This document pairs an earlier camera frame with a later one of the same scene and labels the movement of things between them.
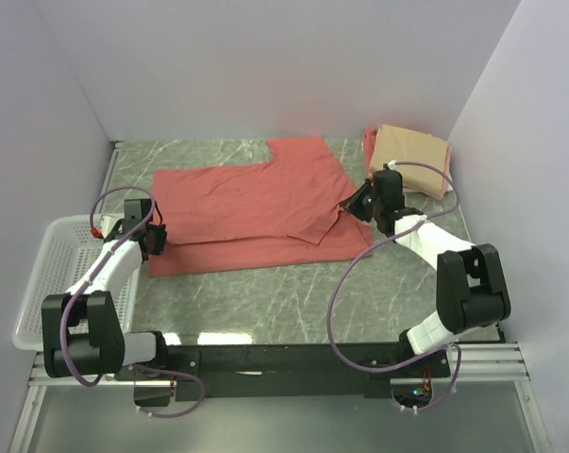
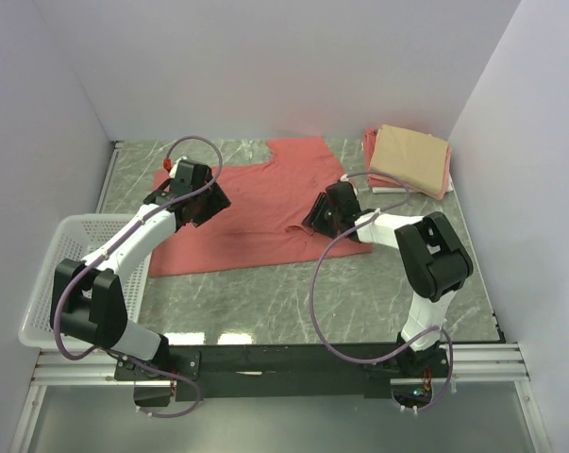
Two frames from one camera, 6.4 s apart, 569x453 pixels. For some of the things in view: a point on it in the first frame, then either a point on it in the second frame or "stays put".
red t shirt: x=289 y=209 stays put
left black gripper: x=159 y=237 → x=217 y=203
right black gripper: x=353 y=204 → x=315 y=217
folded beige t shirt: x=403 y=144 stays put
